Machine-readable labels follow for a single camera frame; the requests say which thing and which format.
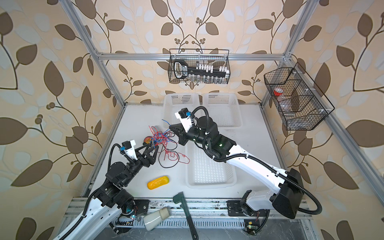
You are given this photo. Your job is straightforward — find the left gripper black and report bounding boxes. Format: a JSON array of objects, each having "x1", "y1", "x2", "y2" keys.
[{"x1": 120, "y1": 143, "x2": 157, "y2": 189}]

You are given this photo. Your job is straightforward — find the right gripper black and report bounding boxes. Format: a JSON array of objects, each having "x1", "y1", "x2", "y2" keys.
[{"x1": 170, "y1": 123, "x2": 211, "y2": 149}]

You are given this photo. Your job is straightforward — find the blue cable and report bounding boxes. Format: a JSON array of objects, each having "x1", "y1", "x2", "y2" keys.
[{"x1": 149, "y1": 119, "x2": 181, "y2": 148}]

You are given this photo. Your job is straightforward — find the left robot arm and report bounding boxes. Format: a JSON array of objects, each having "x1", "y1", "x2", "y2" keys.
[{"x1": 55, "y1": 141, "x2": 159, "y2": 240}]

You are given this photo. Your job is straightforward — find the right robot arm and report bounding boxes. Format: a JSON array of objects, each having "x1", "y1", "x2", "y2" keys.
[{"x1": 169, "y1": 106, "x2": 323, "y2": 219}]

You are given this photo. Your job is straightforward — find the yellow plastic corn toy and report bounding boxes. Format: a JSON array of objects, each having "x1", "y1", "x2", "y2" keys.
[{"x1": 147, "y1": 176, "x2": 170, "y2": 190}]

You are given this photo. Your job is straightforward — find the white basket back left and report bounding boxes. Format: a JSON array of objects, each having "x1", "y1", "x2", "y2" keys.
[{"x1": 162, "y1": 93, "x2": 200, "y2": 129}]

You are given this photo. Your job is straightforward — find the white basket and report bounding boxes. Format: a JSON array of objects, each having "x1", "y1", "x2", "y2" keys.
[
  {"x1": 203, "y1": 93, "x2": 243, "y2": 129},
  {"x1": 162, "y1": 93, "x2": 200, "y2": 129},
  {"x1": 186, "y1": 142, "x2": 237, "y2": 189}
]

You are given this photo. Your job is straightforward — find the white basket front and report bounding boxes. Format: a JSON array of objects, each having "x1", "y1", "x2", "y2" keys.
[{"x1": 186, "y1": 142, "x2": 237, "y2": 189}]

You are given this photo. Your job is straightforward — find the white basket back right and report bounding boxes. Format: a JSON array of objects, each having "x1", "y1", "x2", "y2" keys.
[{"x1": 203, "y1": 93, "x2": 243, "y2": 129}]

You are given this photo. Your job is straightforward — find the black socket holder tool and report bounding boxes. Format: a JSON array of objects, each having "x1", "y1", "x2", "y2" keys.
[{"x1": 172, "y1": 60, "x2": 230, "y2": 79}]

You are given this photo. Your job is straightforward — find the white plastic bottle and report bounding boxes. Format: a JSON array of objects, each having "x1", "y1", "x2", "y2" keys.
[{"x1": 143, "y1": 207, "x2": 170, "y2": 231}]

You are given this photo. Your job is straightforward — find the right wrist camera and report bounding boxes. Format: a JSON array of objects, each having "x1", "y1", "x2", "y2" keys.
[{"x1": 175, "y1": 108, "x2": 193, "y2": 133}]

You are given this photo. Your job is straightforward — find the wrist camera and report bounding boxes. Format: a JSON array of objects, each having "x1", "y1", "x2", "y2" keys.
[
  {"x1": 175, "y1": 108, "x2": 193, "y2": 133},
  {"x1": 120, "y1": 140, "x2": 138, "y2": 162}
]

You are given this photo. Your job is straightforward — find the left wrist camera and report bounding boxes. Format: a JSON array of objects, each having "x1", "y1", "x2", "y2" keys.
[{"x1": 120, "y1": 140, "x2": 138, "y2": 162}]

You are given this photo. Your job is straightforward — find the green handled wrench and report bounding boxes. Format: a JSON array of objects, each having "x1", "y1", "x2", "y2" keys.
[{"x1": 173, "y1": 192, "x2": 199, "y2": 240}]

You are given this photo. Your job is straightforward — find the aluminium frame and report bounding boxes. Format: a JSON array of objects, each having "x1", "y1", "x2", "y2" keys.
[{"x1": 59, "y1": 0, "x2": 384, "y2": 240}]

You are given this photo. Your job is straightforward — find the black wire basket back wall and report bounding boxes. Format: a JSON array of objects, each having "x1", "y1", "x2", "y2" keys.
[{"x1": 168, "y1": 48, "x2": 231, "y2": 85}]

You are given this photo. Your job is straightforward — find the black wire basket wall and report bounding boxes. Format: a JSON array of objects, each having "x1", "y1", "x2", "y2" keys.
[
  {"x1": 168, "y1": 48, "x2": 231, "y2": 85},
  {"x1": 264, "y1": 63, "x2": 335, "y2": 131}
]

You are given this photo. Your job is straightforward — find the red object in wire basket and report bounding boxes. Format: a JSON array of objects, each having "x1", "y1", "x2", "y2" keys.
[{"x1": 273, "y1": 87, "x2": 284, "y2": 97}]

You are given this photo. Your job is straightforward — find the black wire basket right wall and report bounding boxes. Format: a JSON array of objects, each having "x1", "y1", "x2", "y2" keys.
[{"x1": 264, "y1": 63, "x2": 335, "y2": 131}]

